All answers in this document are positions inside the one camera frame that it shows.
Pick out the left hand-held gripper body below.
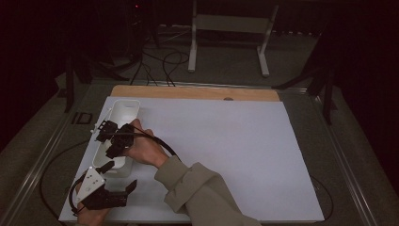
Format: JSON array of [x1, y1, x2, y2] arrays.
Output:
[[74, 167, 130, 211]]

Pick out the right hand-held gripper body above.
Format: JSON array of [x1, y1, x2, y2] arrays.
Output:
[[89, 107, 136, 149]]

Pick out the white plastic bin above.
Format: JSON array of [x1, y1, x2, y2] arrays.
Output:
[[91, 99, 141, 179]]

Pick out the person's left hand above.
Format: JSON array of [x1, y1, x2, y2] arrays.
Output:
[[74, 205, 111, 226]]

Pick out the person's right hand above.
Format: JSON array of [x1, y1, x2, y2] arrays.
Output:
[[123, 118, 170, 169]]

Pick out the black tripod stand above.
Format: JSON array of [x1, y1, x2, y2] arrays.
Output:
[[272, 31, 338, 126], [62, 46, 130, 114]]

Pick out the white table mat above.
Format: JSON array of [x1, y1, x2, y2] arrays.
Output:
[[58, 96, 326, 224]]

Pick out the white metal stand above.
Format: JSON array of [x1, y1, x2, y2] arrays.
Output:
[[187, 0, 280, 78]]

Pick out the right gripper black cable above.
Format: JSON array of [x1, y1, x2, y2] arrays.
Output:
[[103, 124, 335, 223]]

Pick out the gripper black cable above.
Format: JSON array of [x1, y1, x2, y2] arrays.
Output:
[[103, 124, 335, 223], [39, 139, 90, 225]]

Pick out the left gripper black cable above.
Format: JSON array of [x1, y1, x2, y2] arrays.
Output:
[[39, 139, 90, 225]]

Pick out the metal floor rail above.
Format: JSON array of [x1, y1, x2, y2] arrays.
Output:
[[0, 79, 95, 226], [305, 88, 380, 226]]

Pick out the black floor cables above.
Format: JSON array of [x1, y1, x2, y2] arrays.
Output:
[[130, 50, 191, 88]]

